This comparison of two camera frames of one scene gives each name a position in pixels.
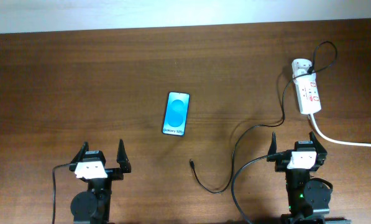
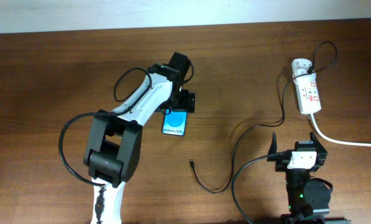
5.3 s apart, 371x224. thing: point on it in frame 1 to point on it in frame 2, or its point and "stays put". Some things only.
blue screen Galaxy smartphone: x=176 y=114 stays put
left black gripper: x=116 y=173 to x=187 y=102
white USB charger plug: x=300 y=66 stays put
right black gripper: x=320 y=152 stays put
